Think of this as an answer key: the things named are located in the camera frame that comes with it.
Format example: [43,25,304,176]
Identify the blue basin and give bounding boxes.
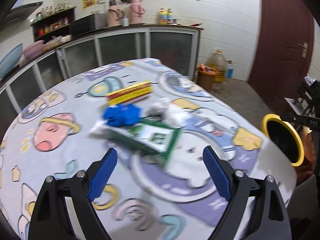
[0,43,23,79]

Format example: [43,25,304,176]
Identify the black spice shelf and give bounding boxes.
[30,7,76,43]

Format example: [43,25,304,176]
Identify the pink basin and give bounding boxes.
[23,40,44,60]

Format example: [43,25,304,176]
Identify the pink thermos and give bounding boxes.
[129,0,145,24]
[106,0,124,27]

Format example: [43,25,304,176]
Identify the kitchen counter cabinet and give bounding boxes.
[1,24,203,132]

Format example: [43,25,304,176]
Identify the microwave oven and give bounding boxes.
[70,13,107,37]

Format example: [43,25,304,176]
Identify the cartoon print tablecloth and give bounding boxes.
[1,59,296,239]

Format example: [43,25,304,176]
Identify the red yellow seasoning box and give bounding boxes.
[106,81,153,106]

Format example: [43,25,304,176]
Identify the range hood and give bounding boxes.
[1,2,43,28]

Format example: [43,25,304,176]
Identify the small white crumpled tissue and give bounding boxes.
[145,98,190,128]

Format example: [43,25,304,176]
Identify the large oil jug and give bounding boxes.
[205,48,228,83]

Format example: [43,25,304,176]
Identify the brown waste basket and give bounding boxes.
[196,64,218,92]

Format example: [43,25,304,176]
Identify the pink thermos left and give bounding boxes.
[106,0,124,27]

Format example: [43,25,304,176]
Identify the pink thermos right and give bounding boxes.
[129,0,145,24]

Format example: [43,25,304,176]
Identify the black noodle machine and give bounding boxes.
[294,75,319,118]

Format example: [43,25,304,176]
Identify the small blue glove piece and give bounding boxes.
[102,104,141,127]

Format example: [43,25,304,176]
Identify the small white stool table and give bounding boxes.
[284,98,315,117]

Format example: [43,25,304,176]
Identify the green white flat carton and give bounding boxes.
[90,119,182,167]

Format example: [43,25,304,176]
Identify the person right hand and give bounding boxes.
[299,126,316,164]

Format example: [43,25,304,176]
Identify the yellow rim trash bin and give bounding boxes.
[261,114,305,167]

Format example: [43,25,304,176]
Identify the dark red door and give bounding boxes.
[248,0,314,114]

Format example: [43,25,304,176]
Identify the yellow detergent bottles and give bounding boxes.
[158,8,173,24]

